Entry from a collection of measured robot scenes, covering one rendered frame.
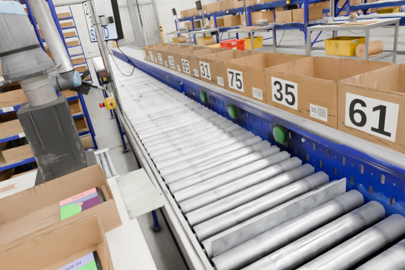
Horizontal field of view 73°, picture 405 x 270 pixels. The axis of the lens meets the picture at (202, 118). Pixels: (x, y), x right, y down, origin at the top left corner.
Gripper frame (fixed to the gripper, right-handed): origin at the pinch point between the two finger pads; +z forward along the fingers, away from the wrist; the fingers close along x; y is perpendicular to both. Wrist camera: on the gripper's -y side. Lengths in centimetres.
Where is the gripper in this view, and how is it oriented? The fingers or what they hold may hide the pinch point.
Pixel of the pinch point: (102, 87)
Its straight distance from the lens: 203.3
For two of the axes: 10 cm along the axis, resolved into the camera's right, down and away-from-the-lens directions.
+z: 8.6, 2.3, 4.5
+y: -3.2, 9.4, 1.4
